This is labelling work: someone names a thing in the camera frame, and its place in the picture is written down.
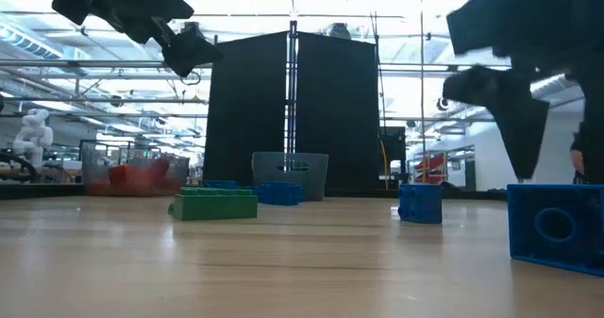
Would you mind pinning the grey mesh bin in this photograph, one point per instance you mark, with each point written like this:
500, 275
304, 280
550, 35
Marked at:
94, 157

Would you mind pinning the black background cabinet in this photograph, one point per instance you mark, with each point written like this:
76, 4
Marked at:
392, 153

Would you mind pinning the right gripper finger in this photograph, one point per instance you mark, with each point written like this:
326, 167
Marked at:
594, 120
514, 115

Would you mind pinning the background wooden workbench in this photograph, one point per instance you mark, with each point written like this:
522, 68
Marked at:
56, 172

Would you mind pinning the red background shelf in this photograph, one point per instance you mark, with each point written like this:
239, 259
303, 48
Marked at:
431, 167

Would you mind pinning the grey plastic bin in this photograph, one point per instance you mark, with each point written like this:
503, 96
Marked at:
264, 167

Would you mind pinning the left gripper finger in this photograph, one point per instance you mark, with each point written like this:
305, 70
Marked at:
189, 49

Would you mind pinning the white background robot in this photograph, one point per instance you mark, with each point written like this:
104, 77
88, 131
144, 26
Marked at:
33, 134

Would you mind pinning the person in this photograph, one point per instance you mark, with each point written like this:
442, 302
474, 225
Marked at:
576, 157

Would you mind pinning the background black robot arm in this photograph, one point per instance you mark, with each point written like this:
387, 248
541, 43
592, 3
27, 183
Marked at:
14, 164

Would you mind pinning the green 2x4 toy brick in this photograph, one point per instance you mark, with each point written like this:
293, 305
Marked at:
212, 207

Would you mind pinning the black folding partition screen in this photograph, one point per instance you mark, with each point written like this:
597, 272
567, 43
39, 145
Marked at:
245, 110

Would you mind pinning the blue 2x2 toy brick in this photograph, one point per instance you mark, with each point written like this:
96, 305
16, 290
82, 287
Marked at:
557, 242
420, 204

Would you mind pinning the orange 2x4 toy brick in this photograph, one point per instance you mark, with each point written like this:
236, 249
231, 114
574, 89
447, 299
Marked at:
161, 168
118, 176

